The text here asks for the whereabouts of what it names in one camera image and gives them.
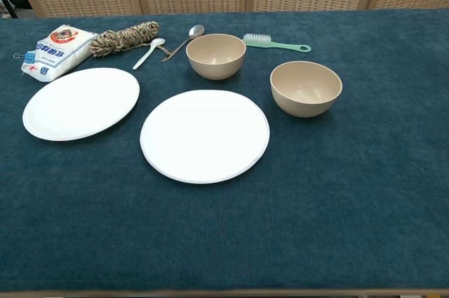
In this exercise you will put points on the white round plate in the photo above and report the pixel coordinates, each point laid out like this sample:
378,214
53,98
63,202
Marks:
203,136
80,105

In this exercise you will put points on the off-white bowl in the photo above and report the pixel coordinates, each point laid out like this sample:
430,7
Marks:
215,70
301,105

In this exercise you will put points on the green scrubbing brush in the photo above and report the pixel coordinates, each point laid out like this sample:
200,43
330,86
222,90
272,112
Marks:
257,41

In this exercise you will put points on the teal tablecloth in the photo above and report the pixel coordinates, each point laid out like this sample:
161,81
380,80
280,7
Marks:
224,224

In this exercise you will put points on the small brown twisted piece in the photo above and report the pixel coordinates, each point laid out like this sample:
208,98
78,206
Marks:
166,52

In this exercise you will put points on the metal spoon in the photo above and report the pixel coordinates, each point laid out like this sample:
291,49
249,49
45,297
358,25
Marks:
196,31

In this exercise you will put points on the white plastic spoon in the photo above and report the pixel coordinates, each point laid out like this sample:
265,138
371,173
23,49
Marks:
158,42

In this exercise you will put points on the white printed food bag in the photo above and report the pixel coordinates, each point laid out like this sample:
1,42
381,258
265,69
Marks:
59,52

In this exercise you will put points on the blue binder clip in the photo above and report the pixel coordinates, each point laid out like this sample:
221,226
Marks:
31,57

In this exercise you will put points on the black tripod stand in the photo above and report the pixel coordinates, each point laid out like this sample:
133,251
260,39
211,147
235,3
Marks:
13,13

